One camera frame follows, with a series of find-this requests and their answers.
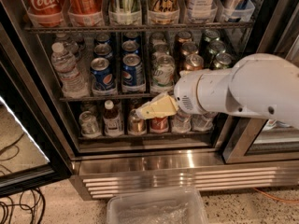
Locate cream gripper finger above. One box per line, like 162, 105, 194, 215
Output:
136, 92, 178, 119

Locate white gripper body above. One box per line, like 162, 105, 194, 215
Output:
174, 69, 209, 114

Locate white green 7up can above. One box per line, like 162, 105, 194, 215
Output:
152, 54, 175, 87

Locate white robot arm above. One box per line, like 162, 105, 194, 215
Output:
136, 53, 299, 129

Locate red can bottom shelf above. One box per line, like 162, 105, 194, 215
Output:
150, 117, 168, 133

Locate front gold can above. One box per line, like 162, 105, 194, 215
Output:
183, 54, 204, 71

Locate gold can bottom shelf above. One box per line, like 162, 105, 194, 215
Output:
128, 109, 146, 135

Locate front blue Pepsi can right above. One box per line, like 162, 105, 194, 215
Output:
122, 53, 144, 87

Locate blue pepsi can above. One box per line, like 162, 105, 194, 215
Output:
122, 53, 144, 87
91, 57, 115, 91

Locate front green can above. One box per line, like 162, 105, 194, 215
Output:
212, 52, 233, 70

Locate pepsi can row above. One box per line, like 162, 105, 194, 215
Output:
121, 40, 140, 56
93, 44, 113, 60

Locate front blue Pepsi can left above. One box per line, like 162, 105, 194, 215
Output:
91, 57, 115, 91

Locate silver can bottom shelf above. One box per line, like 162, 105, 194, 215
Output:
79, 111, 102, 138

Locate gold La Croix can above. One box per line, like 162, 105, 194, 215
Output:
148, 0, 179, 25

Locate front water bottle middle shelf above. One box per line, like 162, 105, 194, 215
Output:
51, 42, 90, 98

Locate green striped tall can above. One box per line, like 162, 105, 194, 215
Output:
108, 0, 141, 25

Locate steel fridge bottom grille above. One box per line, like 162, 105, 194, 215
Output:
70, 149, 299, 201

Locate blue Red Bull can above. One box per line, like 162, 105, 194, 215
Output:
222, 0, 249, 22

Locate right fridge glass door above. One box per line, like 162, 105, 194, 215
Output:
223, 0, 299, 163

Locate orange red soda can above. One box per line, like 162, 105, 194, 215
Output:
68, 0, 103, 27

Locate open fridge glass door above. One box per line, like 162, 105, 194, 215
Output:
0, 6, 71, 198

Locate red Coca-Cola can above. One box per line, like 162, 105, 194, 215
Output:
27, 0, 64, 27

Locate water bottle bottom left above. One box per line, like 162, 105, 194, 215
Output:
171, 109, 192, 133

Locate water bottle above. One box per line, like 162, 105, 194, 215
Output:
171, 109, 192, 133
192, 112, 217, 132

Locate water bottle bottom right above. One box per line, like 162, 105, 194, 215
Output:
192, 112, 217, 132

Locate brown juice bottle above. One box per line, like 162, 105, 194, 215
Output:
103, 100, 122, 136

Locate clear plastic bin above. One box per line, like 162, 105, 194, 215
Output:
107, 187, 208, 224

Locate middle wire shelf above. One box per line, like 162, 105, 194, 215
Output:
59, 92, 160, 102

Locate wire shelf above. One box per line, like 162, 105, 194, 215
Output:
59, 92, 160, 102
24, 21, 254, 34

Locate top wire shelf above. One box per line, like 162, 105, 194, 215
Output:
24, 21, 254, 34

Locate orange cable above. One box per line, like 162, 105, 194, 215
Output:
252, 188, 299, 203

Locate black floor cables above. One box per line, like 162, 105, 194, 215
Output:
0, 188, 47, 224

